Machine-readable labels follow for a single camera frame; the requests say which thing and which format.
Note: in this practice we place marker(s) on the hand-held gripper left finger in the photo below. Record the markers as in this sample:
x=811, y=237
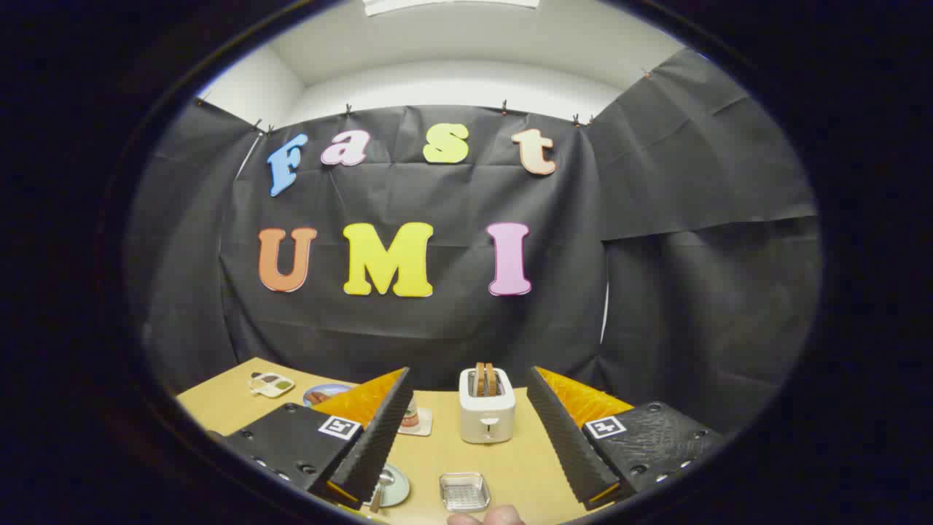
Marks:
x=379, y=437

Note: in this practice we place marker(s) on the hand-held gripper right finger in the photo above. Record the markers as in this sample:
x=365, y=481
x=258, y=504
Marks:
x=568, y=445

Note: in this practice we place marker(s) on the clear water bottle red cap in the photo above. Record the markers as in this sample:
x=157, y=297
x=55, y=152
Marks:
x=410, y=417

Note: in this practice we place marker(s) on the white square coaster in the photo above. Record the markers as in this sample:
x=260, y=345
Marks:
x=425, y=424

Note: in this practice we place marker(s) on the pale green plate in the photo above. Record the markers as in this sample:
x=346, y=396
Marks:
x=400, y=490

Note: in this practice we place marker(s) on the brown toy meat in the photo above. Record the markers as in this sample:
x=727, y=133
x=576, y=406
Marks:
x=321, y=398

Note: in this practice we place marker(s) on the blue plate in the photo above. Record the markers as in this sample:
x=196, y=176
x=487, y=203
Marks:
x=318, y=389

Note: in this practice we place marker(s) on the white toaster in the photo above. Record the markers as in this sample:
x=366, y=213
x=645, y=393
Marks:
x=487, y=412

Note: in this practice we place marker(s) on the brown toast slice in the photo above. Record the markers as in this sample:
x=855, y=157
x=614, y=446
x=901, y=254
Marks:
x=492, y=380
x=479, y=379

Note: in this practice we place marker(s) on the black backdrop cloth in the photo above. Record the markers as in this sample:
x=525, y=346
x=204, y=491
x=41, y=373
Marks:
x=437, y=335

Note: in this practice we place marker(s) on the small white sauce dish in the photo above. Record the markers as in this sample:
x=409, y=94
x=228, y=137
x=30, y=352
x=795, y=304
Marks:
x=271, y=384

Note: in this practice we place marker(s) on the ceiling light panel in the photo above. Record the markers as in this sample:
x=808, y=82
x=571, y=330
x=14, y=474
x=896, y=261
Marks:
x=452, y=6

